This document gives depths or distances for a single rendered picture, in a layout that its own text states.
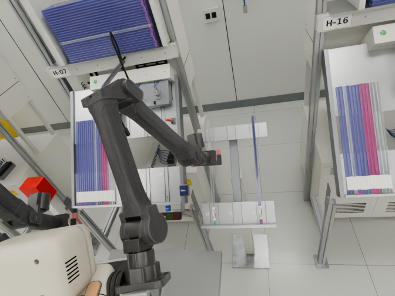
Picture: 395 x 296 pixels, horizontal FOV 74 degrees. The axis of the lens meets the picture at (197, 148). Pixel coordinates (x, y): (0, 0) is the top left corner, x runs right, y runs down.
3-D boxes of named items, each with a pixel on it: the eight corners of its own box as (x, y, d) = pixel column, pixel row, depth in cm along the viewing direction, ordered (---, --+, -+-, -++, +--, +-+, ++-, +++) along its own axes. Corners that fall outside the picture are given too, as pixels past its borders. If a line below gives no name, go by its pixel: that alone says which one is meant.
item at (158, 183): (183, 201, 142) (181, 201, 139) (78, 205, 157) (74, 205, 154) (181, 165, 144) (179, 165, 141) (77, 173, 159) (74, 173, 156)
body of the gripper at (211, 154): (193, 152, 117) (189, 151, 110) (216, 150, 115) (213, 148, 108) (194, 166, 117) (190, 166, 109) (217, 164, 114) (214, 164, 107)
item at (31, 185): (95, 256, 210) (36, 196, 160) (69, 255, 216) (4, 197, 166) (106, 229, 228) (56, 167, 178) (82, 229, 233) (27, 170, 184)
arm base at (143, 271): (113, 295, 61) (162, 288, 59) (110, 258, 63) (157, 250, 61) (128, 283, 69) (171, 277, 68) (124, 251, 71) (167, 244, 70)
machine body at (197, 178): (213, 225, 207) (196, 172, 168) (133, 226, 224) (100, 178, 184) (218, 166, 255) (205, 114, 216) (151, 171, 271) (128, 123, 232)
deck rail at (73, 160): (81, 207, 160) (74, 208, 154) (78, 207, 160) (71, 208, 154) (79, 94, 167) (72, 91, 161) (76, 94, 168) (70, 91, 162)
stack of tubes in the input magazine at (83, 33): (158, 47, 130) (139, -15, 113) (70, 63, 142) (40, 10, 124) (164, 37, 139) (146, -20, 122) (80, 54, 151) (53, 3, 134)
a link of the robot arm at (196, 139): (179, 165, 100) (198, 160, 96) (173, 136, 102) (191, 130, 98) (194, 164, 111) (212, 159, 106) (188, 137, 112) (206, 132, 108)
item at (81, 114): (180, 134, 148) (177, 133, 143) (80, 144, 164) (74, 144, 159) (177, 78, 152) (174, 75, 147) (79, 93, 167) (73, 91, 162)
